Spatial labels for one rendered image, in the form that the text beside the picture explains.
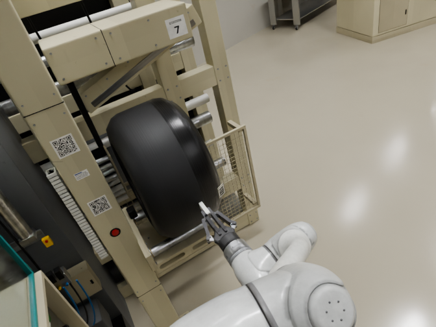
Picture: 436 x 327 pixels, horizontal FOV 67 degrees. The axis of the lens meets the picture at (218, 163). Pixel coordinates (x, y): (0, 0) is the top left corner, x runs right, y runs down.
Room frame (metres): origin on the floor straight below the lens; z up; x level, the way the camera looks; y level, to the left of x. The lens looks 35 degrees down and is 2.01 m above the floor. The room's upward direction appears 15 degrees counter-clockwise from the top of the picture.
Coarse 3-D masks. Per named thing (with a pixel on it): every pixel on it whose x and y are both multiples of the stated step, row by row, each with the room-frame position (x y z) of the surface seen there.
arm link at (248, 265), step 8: (264, 248) 0.69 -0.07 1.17; (240, 256) 0.69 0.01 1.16; (248, 256) 0.68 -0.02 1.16; (256, 256) 0.67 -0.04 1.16; (264, 256) 0.66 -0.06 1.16; (272, 256) 0.65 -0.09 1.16; (232, 264) 0.69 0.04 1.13; (240, 264) 0.66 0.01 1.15; (248, 264) 0.65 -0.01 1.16; (256, 264) 0.64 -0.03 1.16; (264, 264) 0.64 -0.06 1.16; (272, 264) 0.63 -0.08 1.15; (240, 272) 0.64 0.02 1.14; (248, 272) 0.63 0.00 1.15; (256, 272) 0.62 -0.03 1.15; (264, 272) 0.61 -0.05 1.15; (240, 280) 0.63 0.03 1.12; (248, 280) 0.61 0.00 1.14
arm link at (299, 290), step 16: (272, 272) 0.33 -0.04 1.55; (288, 272) 0.30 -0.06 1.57; (304, 272) 0.28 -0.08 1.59; (320, 272) 0.27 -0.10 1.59; (256, 288) 0.29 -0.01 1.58; (272, 288) 0.28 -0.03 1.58; (288, 288) 0.27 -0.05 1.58; (304, 288) 0.25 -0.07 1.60; (320, 288) 0.24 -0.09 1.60; (336, 288) 0.24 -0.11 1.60; (272, 304) 0.25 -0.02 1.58; (288, 304) 0.25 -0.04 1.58; (304, 304) 0.23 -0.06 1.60; (320, 304) 0.23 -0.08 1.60; (336, 304) 0.23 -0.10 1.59; (352, 304) 0.23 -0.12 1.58; (272, 320) 0.24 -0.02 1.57; (288, 320) 0.23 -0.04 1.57; (304, 320) 0.22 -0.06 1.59; (320, 320) 0.21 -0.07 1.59; (336, 320) 0.21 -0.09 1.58; (352, 320) 0.21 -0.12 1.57
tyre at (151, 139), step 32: (128, 128) 1.14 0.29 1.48; (160, 128) 1.12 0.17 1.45; (192, 128) 1.13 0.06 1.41; (128, 160) 1.04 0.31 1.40; (160, 160) 1.02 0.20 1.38; (192, 160) 1.03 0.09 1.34; (160, 192) 0.95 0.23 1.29; (192, 192) 0.98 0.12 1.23; (160, 224) 0.96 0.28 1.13; (192, 224) 1.00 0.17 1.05
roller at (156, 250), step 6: (192, 228) 1.11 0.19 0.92; (198, 228) 1.11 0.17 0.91; (186, 234) 1.09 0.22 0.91; (192, 234) 1.09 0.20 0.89; (168, 240) 1.07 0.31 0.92; (174, 240) 1.07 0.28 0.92; (180, 240) 1.07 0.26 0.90; (156, 246) 1.05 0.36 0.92; (162, 246) 1.05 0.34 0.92; (168, 246) 1.05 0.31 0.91; (156, 252) 1.03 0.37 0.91
